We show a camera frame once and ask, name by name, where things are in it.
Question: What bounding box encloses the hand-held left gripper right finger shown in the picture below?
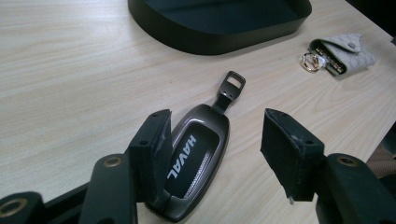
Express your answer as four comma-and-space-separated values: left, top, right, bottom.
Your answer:
260, 107, 326, 203

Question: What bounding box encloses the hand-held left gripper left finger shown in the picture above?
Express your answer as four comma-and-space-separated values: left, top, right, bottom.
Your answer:
128, 108, 174, 203

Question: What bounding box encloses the dark grey car key fob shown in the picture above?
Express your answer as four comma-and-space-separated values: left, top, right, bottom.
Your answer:
145, 70, 247, 223

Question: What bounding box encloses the grey key pouch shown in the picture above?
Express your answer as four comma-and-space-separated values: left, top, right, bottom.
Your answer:
300, 33, 377, 77

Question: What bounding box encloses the black key rack with tray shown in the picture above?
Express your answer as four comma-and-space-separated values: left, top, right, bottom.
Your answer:
127, 0, 313, 56

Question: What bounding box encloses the brown cloth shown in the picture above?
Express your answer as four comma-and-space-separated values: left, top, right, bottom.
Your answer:
366, 124, 396, 188

